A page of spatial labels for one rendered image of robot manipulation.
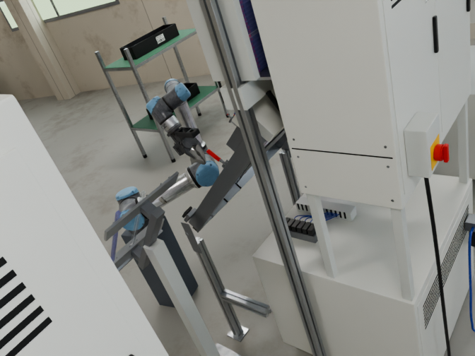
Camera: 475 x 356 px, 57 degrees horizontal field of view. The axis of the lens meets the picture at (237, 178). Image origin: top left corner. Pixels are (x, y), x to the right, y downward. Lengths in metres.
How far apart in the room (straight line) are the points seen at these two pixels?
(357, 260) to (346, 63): 0.83
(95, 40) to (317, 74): 6.17
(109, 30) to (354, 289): 5.87
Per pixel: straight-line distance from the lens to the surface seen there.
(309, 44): 1.12
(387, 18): 1.05
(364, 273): 1.63
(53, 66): 7.62
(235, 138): 1.48
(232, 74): 1.24
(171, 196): 2.12
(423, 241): 1.73
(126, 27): 6.70
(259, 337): 2.34
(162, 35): 4.26
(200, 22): 1.28
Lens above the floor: 1.80
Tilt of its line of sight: 30 degrees down
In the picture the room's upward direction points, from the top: 19 degrees counter-clockwise
